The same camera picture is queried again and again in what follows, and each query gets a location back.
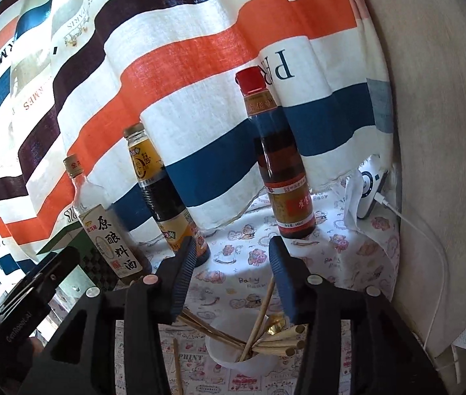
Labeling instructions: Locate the white charging cable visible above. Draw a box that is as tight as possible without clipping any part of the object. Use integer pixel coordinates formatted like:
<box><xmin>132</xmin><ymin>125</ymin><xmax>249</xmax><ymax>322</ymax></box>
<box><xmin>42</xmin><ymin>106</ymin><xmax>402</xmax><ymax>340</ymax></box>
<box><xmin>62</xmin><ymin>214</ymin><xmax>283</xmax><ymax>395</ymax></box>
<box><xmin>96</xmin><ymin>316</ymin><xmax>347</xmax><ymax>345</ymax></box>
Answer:
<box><xmin>375</xmin><ymin>191</ymin><xmax>460</xmax><ymax>373</ymax></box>

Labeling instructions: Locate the gold metal spoon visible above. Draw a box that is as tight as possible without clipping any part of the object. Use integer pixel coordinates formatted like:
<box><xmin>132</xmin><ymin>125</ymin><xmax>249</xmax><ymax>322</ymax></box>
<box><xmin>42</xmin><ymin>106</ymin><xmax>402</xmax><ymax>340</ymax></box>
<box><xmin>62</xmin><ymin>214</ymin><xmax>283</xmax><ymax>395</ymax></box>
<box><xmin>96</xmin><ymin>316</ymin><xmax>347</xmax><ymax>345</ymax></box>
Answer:
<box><xmin>268</xmin><ymin>315</ymin><xmax>287</xmax><ymax>336</ymax></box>

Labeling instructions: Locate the red-capped sauce bottle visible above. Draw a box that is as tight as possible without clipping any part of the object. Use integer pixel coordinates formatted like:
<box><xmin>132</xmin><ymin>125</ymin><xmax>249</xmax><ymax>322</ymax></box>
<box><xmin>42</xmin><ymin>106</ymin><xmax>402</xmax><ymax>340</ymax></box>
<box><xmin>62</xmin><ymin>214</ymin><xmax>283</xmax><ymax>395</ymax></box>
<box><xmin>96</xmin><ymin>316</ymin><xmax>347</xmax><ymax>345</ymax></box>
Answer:
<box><xmin>235</xmin><ymin>66</ymin><xmax>316</xmax><ymax>239</ymax></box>

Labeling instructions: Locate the pink patchwork print tablecloth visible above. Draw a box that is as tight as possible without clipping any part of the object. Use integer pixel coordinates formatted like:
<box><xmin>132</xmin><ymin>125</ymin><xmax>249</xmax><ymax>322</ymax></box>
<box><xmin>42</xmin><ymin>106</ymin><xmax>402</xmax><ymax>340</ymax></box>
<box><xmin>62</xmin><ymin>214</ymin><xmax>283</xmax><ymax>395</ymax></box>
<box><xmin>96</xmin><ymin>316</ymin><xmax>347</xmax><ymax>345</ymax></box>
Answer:
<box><xmin>43</xmin><ymin>296</ymin><xmax>353</xmax><ymax>395</ymax></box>

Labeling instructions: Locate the clear plastic cup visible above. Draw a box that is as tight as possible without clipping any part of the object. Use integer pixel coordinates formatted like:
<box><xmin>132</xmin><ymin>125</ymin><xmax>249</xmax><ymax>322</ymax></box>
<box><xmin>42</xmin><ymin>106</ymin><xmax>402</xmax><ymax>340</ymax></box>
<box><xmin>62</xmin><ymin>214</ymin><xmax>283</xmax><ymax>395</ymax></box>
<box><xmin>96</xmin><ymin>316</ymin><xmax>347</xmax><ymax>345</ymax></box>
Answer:
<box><xmin>205</xmin><ymin>317</ymin><xmax>299</xmax><ymax>373</ymax></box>

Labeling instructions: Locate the striped hanging cloth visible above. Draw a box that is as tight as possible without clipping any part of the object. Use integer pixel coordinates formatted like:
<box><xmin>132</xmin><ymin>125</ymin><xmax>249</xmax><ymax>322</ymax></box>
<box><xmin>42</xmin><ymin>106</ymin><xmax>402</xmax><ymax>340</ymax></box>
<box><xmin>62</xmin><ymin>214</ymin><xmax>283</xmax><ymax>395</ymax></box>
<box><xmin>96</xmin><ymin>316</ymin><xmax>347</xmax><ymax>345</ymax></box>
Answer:
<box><xmin>0</xmin><ymin>0</ymin><xmax>396</xmax><ymax>276</ymax></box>

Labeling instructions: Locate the slim bamboo chopstick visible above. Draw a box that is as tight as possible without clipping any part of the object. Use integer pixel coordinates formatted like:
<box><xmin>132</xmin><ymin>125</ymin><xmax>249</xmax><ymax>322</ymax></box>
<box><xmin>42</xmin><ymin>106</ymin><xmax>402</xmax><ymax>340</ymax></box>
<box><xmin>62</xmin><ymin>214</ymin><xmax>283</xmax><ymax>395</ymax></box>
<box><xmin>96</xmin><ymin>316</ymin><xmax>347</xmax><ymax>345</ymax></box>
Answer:
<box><xmin>172</xmin><ymin>337</ymin><xmax>185</xmax><ymax>395</ymax></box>

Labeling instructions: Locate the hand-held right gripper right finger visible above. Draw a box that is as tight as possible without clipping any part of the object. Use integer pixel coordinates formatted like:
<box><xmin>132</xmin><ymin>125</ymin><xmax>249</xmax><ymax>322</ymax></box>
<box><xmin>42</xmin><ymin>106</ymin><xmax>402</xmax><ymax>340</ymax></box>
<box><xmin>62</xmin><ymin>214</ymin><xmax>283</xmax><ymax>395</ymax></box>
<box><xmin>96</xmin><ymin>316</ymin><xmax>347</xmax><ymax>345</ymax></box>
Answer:
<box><xmin>268</xmin><ymin>235</ymin><xmax>448</xmax><ymax>395</ymax></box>

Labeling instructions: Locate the green checkered box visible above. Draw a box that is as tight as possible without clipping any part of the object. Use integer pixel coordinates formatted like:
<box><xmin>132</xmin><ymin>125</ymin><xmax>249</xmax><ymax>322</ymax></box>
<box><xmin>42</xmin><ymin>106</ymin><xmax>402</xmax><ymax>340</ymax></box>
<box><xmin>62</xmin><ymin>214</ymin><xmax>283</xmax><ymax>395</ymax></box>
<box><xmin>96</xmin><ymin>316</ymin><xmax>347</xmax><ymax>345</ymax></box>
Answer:
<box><xmin>35</xmin><ymin>226</ymin><xmax>135</xmax><ymax>301</ymax></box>

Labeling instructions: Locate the pile of bamboo chopsticks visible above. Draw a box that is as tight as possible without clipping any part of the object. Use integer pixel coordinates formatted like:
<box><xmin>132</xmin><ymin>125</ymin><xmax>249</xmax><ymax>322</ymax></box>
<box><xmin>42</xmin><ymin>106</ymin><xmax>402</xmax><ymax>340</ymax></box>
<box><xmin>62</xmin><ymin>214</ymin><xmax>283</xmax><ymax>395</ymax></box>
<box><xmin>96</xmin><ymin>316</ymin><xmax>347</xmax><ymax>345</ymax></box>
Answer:
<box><xmin>177</xmin><ymin>277</ymin><xmax>310</xmax><ymax>363</ymax></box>

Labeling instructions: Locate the clear cooking wine bottle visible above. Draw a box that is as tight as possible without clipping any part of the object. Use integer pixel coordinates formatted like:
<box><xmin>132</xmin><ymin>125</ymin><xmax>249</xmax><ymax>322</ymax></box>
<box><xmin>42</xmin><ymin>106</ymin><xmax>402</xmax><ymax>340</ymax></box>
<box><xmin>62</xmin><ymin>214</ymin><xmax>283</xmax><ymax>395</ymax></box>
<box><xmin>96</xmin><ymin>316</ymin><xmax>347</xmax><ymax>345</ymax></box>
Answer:
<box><xmin>63</xmin><ymin>154</ymin><xmax>153</xmax><ymax>284</ymax></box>

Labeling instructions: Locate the small white device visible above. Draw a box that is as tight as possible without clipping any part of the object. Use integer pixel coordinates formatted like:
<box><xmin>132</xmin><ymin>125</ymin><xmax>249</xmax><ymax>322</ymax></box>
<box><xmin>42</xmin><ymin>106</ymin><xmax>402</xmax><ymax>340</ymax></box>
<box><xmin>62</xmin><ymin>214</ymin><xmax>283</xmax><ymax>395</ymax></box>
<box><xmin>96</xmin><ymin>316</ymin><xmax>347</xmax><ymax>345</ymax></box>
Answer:
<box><xmin>356</xmin><ymin>158</ymin><xmax>390</xmax><ymax>220</ymax></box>

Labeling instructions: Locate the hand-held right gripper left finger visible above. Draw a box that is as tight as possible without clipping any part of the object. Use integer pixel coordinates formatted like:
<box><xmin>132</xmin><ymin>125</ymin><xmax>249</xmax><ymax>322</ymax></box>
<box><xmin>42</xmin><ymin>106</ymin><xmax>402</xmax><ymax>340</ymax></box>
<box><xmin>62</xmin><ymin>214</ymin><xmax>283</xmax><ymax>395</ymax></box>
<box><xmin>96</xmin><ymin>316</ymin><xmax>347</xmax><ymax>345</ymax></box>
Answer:
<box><xmin>19</xmin><ymin>234</ymin><xmax>198</xmax><ymax>395</ymax></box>

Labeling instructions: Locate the dark oyster sauce bottle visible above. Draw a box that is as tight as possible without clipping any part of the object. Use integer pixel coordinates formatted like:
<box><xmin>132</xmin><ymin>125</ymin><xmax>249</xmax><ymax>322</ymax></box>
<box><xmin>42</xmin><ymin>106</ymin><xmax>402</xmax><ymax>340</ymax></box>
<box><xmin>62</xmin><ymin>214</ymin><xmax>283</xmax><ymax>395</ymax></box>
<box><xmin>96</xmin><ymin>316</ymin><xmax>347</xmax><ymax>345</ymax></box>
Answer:
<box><xmin>123</xmin><ymin>122</ymin><xmax>212</xmax><ymax>266</ymax></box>

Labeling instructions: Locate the beige panel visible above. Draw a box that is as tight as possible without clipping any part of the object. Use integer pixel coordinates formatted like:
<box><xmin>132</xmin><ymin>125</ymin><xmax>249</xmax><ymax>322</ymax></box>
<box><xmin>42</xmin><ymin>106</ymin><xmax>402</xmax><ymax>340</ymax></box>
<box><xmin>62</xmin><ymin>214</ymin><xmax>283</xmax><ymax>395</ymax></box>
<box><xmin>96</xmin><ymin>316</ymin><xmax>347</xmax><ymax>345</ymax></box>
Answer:
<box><xmin>352</xmin><ymin>0</ymin><xmax>466</xmax><ymax>363</ymax></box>

